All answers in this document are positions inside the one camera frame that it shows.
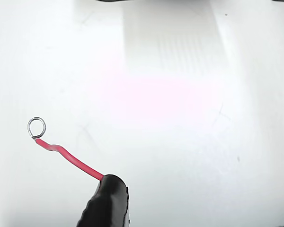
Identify red wire with loop end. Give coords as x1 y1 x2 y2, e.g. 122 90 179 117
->
27 116 105 182

